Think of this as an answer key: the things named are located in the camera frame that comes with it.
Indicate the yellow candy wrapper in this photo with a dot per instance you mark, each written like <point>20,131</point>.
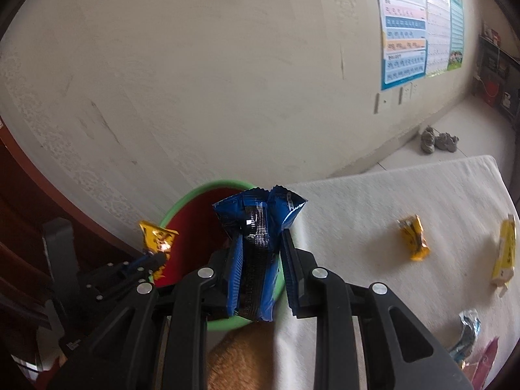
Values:
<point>156,235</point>
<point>415,237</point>

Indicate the blue bordered phonics poster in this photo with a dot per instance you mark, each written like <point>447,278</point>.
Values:
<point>402,28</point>

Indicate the small red white box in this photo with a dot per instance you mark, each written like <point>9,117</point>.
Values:
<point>490,34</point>

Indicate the white table cloth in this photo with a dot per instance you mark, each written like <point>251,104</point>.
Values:
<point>365,195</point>

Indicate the grey wall plate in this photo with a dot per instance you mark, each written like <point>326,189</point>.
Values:
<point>382,103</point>

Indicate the white wall socket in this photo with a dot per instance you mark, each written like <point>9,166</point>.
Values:
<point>414,89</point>
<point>404,95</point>

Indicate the green basin red inside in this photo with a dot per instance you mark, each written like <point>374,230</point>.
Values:
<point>191,227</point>

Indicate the grey shoe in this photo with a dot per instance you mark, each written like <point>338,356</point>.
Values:
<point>446,142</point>
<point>427,140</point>

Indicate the orange fuzzy cloth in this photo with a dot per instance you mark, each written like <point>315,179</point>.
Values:
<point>243,361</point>

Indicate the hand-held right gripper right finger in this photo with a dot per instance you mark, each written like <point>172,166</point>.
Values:
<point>293,276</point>

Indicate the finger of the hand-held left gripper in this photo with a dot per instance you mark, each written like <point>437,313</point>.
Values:
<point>146,261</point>
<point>134,282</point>

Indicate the green chart poster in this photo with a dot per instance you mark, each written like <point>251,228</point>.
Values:
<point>456,28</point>

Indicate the blue colourful snack wrapper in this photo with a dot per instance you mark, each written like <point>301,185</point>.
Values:
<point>467,329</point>

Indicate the dark metal shelf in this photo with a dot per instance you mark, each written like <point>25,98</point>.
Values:
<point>503,65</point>

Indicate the white chart poster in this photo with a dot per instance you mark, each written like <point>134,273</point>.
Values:
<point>436,28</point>

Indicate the pink flat packet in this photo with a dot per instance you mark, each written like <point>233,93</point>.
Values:
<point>485,361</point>

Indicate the dark wooden furniture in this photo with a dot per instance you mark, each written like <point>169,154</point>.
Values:
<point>24,195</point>

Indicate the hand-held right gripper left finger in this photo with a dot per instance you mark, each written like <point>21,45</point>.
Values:
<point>235,284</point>

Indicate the dark blue snack packet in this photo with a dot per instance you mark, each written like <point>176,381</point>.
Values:
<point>284,207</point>

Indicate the red bucket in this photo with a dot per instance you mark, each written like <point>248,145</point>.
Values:
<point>491,93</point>

